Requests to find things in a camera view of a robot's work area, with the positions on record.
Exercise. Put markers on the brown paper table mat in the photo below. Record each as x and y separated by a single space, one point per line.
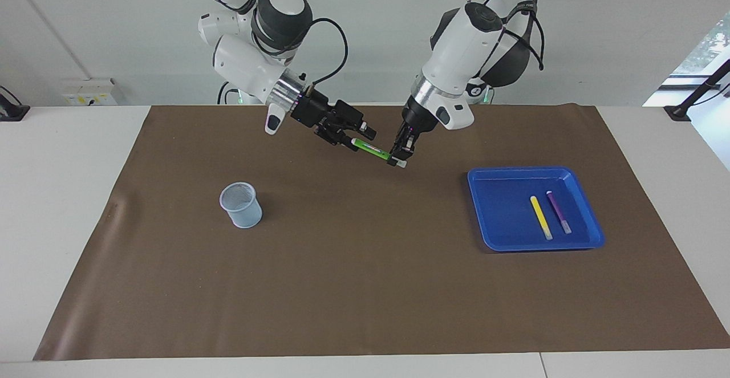
365 287

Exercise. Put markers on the blue plastic tray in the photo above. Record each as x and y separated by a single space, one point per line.
502 218

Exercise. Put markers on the pale blue mesh pen cup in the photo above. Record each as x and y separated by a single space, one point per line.
242 210

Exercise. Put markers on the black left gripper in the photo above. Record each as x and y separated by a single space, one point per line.
418 121

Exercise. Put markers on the window with greenery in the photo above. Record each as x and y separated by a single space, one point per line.
704 53

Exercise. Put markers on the white wall power outlet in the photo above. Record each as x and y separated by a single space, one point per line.
88 93

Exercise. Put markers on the purple marker pen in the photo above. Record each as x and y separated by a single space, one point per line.
559 212

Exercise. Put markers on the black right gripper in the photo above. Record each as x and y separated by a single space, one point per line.
313 114

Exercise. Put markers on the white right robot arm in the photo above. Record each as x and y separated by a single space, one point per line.
251 59

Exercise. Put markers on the green marker pen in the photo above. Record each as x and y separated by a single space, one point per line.
373 150

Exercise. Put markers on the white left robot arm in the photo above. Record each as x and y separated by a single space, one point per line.
462 41

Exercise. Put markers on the yellow marker pen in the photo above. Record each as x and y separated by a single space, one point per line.
540 217

